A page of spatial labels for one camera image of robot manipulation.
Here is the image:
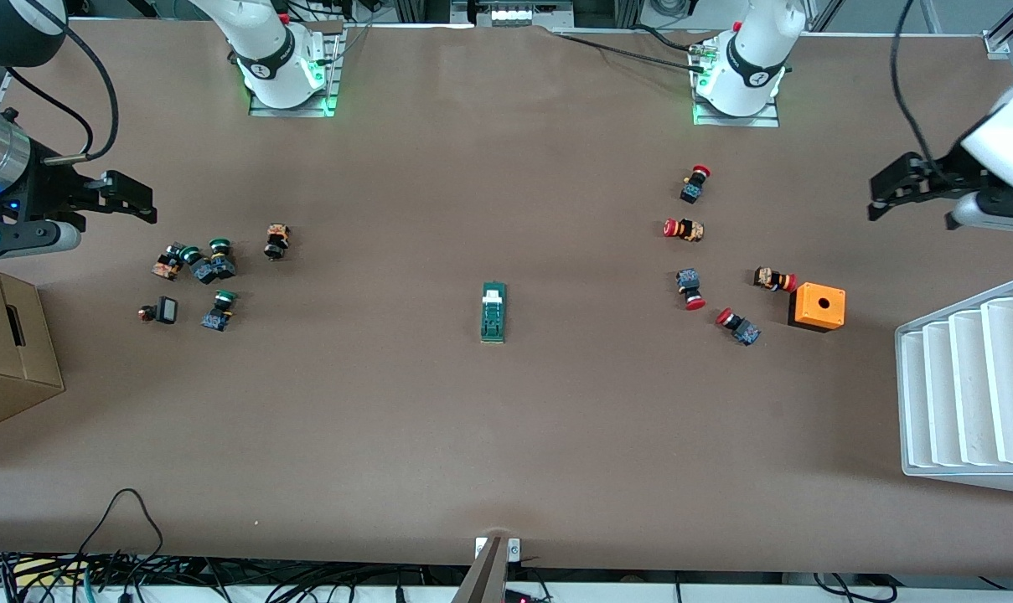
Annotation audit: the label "orange box with hole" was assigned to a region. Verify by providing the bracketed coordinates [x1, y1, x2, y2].
[788, 282, 847, 333]

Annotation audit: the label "brown cardboard box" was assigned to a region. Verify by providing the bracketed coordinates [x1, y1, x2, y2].
[0, 261, 65, 436]

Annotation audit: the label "thin black table cable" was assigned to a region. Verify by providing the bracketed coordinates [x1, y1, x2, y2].
[552, 30, 712, 68]

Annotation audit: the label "white ribbed tray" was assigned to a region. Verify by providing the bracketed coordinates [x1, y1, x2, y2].
[895, 279, 1013, 497]

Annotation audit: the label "tangled black cables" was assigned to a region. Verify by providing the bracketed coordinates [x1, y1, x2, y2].
[0, 549, 473, 603]

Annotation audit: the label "yellow object under cables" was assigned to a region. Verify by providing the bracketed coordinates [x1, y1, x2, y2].
[12, 559, 80, 587]

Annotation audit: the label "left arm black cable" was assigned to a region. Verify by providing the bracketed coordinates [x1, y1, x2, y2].
[890, 0, 953, 183]

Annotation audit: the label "aluminium frame profile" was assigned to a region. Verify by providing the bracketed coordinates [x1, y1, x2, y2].
[982, 0, 1013, 59]

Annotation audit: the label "green push button blue block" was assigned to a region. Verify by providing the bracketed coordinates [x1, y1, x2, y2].
[179, 245, 217, 286]
[208, 238, 238, 281]
[201, 289, 239, 332]

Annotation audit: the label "red push button blue block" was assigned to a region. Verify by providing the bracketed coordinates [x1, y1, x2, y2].
[680, 164, 712, 204]
[715, 307, 762, 347]
[675, 268, 707, 312]

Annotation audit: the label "black square button red tail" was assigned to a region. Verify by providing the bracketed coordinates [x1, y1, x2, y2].
[137, 296, 179, 326]

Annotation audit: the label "aluminium camera post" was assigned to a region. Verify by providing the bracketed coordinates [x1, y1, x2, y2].
[452, 536, 508, 603]

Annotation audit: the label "looped black cable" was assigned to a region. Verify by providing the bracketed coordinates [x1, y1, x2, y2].
[77, 488, 165, 560]

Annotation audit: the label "green load switch white handle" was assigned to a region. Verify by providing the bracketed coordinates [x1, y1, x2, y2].
[480, 281, 508, 344]

